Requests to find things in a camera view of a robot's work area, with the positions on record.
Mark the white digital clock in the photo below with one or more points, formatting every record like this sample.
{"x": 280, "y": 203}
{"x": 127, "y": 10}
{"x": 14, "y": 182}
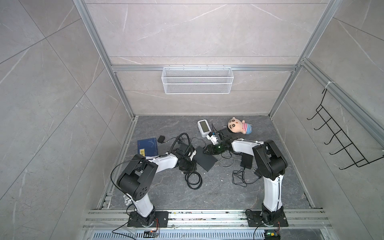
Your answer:
{"x": 204, "y": 128}

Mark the black wire hook rack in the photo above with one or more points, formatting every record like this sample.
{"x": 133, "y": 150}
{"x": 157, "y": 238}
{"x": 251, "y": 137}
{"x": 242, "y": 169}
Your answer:
{"x": 341, "y": 137}

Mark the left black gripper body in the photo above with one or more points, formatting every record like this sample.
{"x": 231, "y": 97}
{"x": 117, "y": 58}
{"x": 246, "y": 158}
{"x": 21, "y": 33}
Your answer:
{"x": 189, "y": 165}

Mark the aluminium mounting rail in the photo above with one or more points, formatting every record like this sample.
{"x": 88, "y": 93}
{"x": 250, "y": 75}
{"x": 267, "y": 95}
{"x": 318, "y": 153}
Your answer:
{"x": 208, "y": 219}

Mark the black adapter with thin cord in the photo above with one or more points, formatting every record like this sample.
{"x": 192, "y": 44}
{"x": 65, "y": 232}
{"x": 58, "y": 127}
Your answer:
{"x": 162, "y": 140}

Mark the blue booklet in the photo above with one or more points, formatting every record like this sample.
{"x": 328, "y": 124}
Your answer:
{"x": 148, "y": 147}

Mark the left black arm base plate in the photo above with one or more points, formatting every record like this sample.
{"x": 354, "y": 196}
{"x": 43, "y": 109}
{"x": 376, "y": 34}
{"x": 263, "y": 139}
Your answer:
{"x": 157, "y": 218}

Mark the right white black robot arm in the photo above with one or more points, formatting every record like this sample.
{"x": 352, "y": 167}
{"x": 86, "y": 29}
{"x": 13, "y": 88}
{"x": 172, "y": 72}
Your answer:
{"x": 271, "y": 166}

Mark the black ribbed network switch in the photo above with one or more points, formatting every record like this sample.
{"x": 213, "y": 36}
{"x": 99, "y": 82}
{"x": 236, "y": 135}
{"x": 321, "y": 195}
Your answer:
{"x": 246, "y": 161}

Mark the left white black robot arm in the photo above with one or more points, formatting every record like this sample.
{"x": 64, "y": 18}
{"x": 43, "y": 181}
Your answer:
{"x": 135, "y": 180}

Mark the white power strip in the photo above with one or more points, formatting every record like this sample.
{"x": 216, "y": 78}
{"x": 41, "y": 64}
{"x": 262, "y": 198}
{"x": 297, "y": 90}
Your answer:
{"x": 127, "y": 200}

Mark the white wire mesh basket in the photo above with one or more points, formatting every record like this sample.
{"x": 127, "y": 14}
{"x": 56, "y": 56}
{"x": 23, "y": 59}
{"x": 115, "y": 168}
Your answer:
{"x": 197, "y": 80}

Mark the black perforated box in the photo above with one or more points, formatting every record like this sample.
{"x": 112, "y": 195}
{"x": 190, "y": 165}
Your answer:
{"x": 204, "y": 160}

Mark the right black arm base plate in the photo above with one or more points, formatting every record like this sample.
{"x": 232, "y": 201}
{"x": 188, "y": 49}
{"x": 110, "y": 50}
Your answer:
{"x": 263, "y": 219}

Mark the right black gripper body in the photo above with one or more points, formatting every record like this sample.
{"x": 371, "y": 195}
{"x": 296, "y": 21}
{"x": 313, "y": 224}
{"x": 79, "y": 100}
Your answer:
{"x": 217, "y": 149}

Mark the cartoon boy plush doll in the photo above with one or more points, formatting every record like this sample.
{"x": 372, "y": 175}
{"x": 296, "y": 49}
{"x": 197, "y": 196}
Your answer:
{"x": 237, "y": 126}

